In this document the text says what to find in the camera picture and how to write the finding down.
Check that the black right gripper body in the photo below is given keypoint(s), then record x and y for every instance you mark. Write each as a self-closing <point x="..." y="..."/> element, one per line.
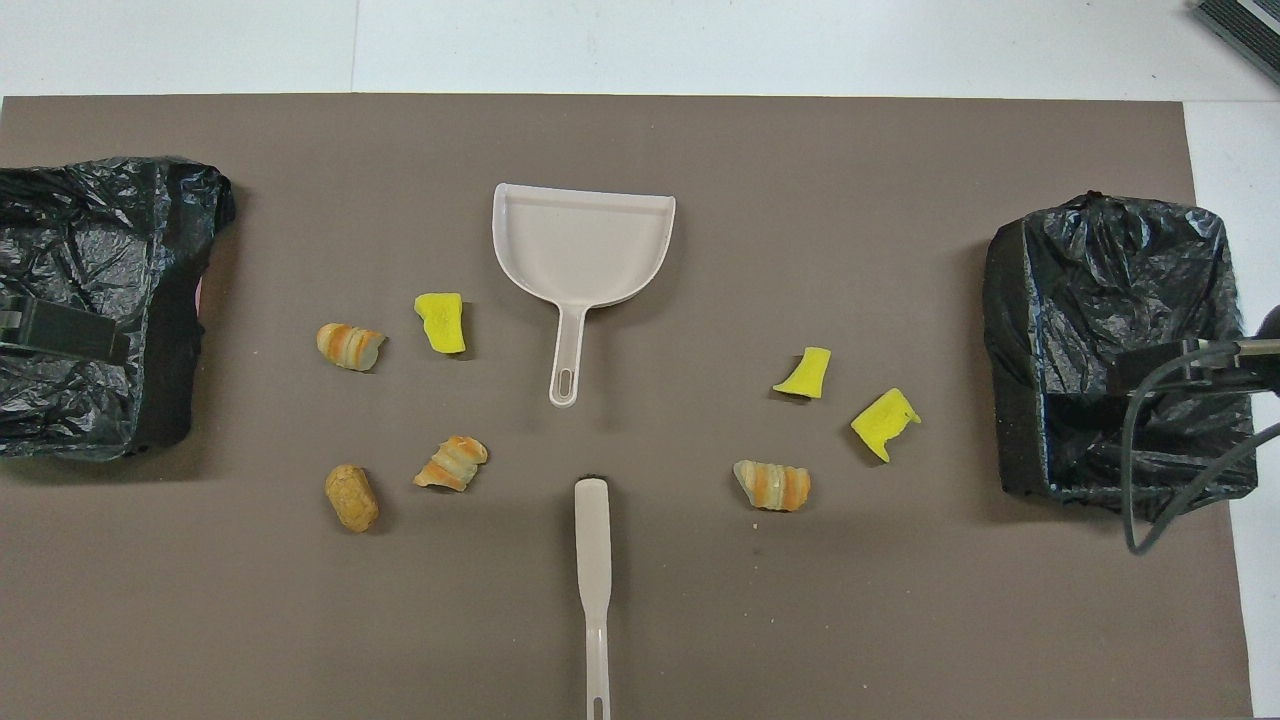
<point x="1270" y="322"/>

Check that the orange striped croissant piece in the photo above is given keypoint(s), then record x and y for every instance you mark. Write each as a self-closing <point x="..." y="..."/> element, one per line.
<point x="772" y="485"/>
<point x="350" y="346"/>

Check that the brown bread roll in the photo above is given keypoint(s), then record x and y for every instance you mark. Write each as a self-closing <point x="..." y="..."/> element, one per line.
<point x="352" y="498"/>

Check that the yellow sponge with green back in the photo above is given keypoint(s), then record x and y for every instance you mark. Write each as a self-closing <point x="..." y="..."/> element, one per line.
<point x="440" y="322"/>

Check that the pale striped croissant piece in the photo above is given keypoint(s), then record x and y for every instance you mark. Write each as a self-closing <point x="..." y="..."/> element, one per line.
<point x="452" y="465"/>

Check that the beige plastic dustpan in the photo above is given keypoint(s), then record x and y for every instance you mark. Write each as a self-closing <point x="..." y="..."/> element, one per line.
<point x="580" y="250"/>

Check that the beige brush with black bristles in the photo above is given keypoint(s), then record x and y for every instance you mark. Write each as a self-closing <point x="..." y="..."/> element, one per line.
<point x="592" y="540"/>

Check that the black bag lined bin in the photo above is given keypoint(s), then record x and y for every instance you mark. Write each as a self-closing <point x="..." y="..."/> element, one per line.
<point x="80" y="230"/>
<point x="1100" y="280"/>

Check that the notched yellow sponge scrap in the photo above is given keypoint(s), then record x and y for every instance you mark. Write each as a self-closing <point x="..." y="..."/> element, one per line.
<point x="882" y="420"/>

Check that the dark ribbed panel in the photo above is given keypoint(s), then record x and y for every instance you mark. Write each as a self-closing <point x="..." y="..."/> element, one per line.
<point x="1250" y="25"/>

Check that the brown table mat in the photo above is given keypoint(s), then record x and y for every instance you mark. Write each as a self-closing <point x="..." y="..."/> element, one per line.
<point x="900" y="200"/>

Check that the small yellow sponge scrap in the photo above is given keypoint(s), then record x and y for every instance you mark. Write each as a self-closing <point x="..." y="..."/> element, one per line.
<point x="806" y="374"/>

